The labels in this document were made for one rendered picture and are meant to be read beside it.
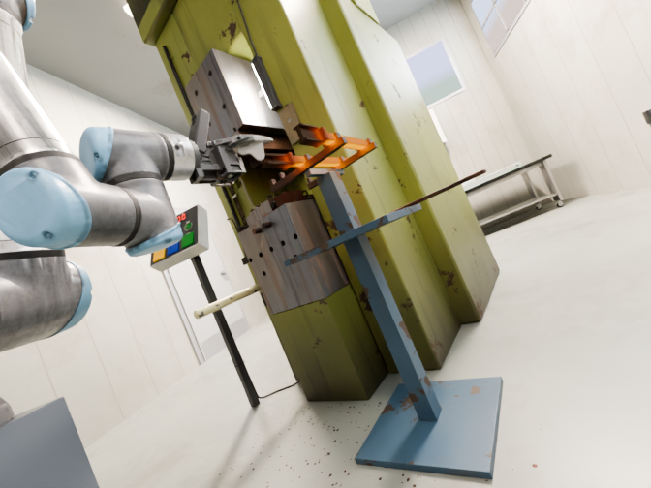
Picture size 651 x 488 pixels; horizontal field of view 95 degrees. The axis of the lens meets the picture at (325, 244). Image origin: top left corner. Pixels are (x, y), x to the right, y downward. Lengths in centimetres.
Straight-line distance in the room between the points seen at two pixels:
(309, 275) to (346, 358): 39
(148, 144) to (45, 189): 22
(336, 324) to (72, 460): 94
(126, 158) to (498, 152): 550
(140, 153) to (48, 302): 32
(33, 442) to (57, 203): 34
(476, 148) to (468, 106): 69
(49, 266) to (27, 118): 30
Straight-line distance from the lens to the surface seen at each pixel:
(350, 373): 141
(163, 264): 189
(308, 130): 81
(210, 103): 177
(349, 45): 196
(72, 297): 77
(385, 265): 133
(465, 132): 571
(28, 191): 46
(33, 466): 63
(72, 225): 45
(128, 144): 61
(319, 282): 129
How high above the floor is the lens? 64
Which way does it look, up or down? 2 degrees up
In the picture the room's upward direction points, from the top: 23 degrees counter-clockwise
